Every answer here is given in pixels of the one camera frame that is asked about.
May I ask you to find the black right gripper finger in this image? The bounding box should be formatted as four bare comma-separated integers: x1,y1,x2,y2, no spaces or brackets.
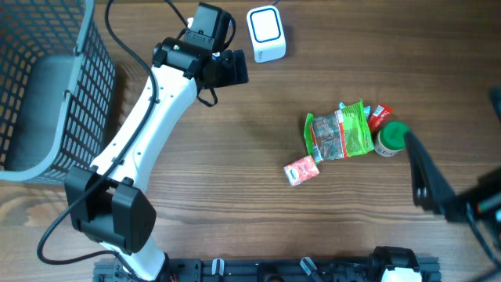
488,87,501,121
404,132,456,214

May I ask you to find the green lidded jar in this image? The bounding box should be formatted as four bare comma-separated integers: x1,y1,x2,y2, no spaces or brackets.
374,121,409,157

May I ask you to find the red long snack stick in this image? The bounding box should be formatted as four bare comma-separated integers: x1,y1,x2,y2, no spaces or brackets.
368,104,393,134

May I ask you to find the green candy bag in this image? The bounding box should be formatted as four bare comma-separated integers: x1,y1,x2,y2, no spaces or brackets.
304,100,374,164

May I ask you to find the red small snack pack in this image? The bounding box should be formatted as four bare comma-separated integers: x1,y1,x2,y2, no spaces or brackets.
283,155,319,186

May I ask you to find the teal packet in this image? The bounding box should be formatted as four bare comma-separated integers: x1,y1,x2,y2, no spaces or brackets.
339,103,371,120

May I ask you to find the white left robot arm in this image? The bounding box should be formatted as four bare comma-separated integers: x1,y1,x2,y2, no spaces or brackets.
64,38,248,281

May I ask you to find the white barcode scanner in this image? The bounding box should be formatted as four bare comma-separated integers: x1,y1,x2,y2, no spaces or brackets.
247,5,287,63

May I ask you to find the black mesh basket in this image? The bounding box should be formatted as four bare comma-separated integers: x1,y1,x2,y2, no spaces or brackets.
1,0,117,185

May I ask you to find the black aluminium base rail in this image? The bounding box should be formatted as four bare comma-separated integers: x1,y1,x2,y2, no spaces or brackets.
92,257,442,282

